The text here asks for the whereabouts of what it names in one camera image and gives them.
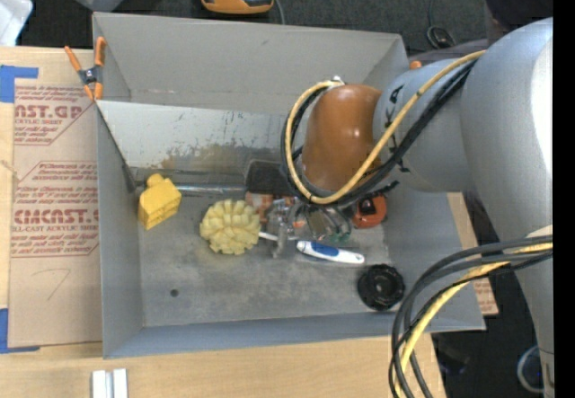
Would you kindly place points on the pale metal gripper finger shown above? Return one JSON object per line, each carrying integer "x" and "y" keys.
{"x": 277, "y": 210}
{"x": 283, "y": 243}

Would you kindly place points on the red-brown small object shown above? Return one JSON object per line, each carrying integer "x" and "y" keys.
{"x": 257, "y": 203}

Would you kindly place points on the white and blue toothbrush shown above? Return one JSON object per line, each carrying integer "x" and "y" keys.
{"x": 330, "y": 251}

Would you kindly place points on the black flat rectangular object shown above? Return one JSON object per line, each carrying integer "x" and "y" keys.
{"x": 265, "y": 178}

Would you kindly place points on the yellow segmented ball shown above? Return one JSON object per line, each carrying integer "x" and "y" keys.
{"x": 230, "y": 227}

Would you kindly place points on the orange and black round object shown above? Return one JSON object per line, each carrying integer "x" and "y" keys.
{"x": 370, "y": 213}

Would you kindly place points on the grey metal bin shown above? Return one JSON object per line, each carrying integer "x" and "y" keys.
{"x": 251, "y": 288}

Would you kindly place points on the black ribbed round cap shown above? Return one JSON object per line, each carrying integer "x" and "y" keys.
{"x": 381, "y": 287}

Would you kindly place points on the yellow bottle-shaped block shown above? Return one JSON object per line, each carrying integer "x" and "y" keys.
{"x": 158, "y": 204}

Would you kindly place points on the brown cardboard board, red print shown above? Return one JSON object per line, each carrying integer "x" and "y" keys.
{"x": 54, "y": 279}

